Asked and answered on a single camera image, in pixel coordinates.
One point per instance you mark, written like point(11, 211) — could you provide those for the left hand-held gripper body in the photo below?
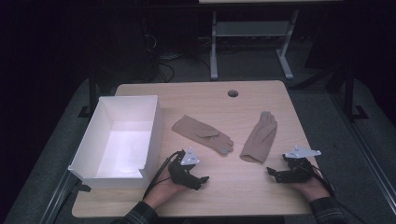
point(182, 172)

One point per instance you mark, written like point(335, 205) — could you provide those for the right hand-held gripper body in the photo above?
point(297, 172)

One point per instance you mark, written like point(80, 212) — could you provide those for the beige fabric glove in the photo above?
point(260, 140)
point(199, 132)

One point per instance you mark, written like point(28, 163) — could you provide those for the white cardboard box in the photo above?
point(124, 149)

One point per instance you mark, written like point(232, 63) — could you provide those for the person's right hand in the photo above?
point(313, 188)

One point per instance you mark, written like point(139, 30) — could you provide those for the person's left hand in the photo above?
point(163, 193)

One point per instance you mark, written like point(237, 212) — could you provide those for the black metal stand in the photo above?
point(92, 93)
point(350, 93)

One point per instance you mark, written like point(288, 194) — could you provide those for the aluminium rail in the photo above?
point(367, 155)
point(54, 199)

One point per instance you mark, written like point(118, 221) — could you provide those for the grey metal desk frame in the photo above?
point(252, 29)

